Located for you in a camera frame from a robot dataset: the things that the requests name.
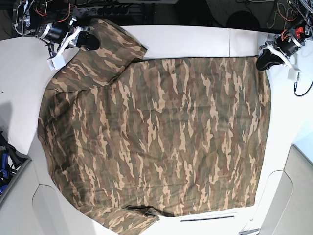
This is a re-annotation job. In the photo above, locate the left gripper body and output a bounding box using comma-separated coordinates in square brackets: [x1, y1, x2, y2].
[259, 28, 306, 67]

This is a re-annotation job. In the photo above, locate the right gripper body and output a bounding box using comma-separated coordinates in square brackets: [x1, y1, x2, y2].
[36, 17, 83, 56]

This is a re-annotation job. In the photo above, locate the camouflage T-shirt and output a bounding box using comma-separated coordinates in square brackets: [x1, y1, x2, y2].
[37, 19, 271, 235]

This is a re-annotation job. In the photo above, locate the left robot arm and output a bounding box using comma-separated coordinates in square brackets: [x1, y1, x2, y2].
[256, 0, 313, 71]

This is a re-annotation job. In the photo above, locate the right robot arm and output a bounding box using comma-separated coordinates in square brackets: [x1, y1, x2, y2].
[12, 0, 100, 59]

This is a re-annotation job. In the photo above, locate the black power strip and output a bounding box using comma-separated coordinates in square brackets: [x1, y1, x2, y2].
[73, 6, 129, 17]

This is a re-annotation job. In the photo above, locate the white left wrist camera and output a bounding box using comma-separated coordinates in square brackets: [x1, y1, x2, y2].
[288, 65, 302, 81]

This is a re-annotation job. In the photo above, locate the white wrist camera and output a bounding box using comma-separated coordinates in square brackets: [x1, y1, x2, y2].
[47, 55, 66, 71]
[288, 65, 302, 81]

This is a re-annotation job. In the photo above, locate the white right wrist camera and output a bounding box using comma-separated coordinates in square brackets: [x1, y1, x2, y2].
[47, 55, 66, 71]

